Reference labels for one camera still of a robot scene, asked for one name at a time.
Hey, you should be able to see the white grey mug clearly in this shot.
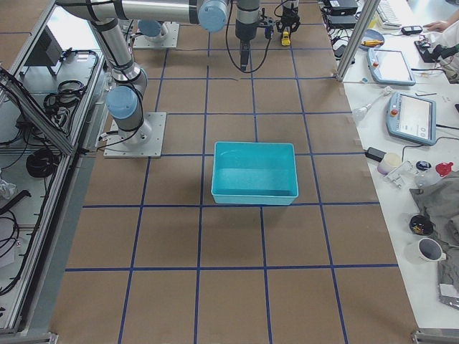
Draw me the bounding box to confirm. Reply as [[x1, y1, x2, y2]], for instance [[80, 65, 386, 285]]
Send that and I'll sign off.
[[404, 237, 446, 264]]

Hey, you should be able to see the person's hand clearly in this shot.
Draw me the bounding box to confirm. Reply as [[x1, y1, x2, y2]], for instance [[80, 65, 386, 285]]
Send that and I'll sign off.
[[423, 21, 449, 32]]

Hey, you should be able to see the teach pendant tablet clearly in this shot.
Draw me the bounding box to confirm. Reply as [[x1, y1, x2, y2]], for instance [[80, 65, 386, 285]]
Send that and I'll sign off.
[[386, 92, 437, 146], [366, 48, 416, 86]]

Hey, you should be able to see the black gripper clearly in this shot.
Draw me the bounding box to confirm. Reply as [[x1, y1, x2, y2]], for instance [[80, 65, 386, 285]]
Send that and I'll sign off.
[[275, 12, 301, 33]]

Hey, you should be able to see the white purple cup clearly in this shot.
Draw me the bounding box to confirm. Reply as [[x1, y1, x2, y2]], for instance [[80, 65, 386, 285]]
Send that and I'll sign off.
[[377, 153, 402, 175]]

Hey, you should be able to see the turquoise plastic bin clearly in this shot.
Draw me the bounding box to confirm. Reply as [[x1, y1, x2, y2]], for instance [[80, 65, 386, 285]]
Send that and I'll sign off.
[[211, 141, 299, 206]]

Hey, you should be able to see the far teach pendant tablet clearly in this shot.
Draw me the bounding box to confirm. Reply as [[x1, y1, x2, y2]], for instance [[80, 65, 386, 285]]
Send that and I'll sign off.
[[366, 48, 416, 86]]

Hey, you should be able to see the black power adapter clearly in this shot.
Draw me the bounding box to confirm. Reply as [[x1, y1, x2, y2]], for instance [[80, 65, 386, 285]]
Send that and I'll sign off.
[[364, 147, 387, 163]]

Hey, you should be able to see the aluminium frame post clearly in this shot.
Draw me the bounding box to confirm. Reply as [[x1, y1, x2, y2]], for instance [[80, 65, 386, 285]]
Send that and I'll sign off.
[[336, 0, 380, 82]]

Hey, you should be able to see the small black bowl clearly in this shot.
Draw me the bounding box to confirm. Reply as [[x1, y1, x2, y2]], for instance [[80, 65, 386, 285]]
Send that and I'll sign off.
[[409, 214, 434, 236]]

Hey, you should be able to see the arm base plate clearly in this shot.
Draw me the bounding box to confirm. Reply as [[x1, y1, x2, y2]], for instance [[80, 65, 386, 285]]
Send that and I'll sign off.
[[103, 112, 166, 158], [133, 20, 179, 49]]

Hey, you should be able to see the grey cloth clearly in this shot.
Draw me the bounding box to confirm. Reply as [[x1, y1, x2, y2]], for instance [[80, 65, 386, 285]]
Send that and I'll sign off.
[[410, 171, 458, 309]]

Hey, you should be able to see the yellow toy beetle car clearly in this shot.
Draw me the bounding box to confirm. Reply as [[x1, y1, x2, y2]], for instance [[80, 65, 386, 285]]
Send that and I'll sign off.
[[280, 31, 291, 47]]

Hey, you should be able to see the blue plate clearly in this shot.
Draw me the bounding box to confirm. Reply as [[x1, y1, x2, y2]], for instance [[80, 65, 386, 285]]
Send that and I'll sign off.
[[359, 29, 384, 50]]

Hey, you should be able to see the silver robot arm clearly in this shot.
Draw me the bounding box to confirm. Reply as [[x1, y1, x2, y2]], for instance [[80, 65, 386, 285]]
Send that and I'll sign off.
[[138, 1, 300, 42], [56, 1, 275, 87]]

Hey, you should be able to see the near teach pendant tablet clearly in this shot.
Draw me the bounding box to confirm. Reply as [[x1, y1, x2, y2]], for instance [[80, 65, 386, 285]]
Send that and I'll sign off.
[[386, 92, 437, 146]]

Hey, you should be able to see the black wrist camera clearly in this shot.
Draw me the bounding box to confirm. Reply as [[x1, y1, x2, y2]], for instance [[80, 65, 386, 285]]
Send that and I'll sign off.
[[258, 8, 275, 39]]

